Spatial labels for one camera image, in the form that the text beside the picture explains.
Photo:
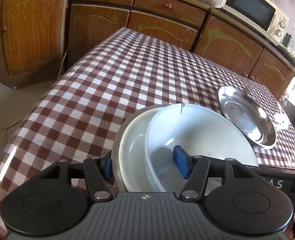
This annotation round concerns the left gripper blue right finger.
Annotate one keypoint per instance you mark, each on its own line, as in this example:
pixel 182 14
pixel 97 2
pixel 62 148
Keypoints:
pixel 195 171

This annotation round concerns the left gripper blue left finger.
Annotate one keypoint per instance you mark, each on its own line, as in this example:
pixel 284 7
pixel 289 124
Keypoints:
pixel 97 172

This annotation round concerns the steel bowl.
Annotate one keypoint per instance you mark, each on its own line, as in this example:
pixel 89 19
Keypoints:
pixel 117 149

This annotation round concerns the blue white porcelain bowl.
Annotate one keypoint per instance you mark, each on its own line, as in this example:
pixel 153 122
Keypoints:
pixel 199 131

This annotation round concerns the white shallow bowl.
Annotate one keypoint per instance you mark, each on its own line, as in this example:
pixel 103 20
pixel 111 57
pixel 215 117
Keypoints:
pixel 135 152

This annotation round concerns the large steel plate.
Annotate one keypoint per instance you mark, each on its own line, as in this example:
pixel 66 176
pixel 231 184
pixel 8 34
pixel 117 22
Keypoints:
pixel 248 116

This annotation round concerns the red white checkered tablecloth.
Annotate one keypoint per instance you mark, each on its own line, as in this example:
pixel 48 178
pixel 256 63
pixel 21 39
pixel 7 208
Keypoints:
pixel 81 114

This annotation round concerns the green thermos bottle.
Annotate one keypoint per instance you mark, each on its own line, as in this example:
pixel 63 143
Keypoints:
pixel 286 40

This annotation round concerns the brown wooden kitchen cabinet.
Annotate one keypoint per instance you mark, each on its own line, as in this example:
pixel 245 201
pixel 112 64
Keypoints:
pixel 38 36

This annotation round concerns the cream microwave oven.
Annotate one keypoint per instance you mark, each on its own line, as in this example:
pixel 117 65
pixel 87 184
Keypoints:
pixel 262 15

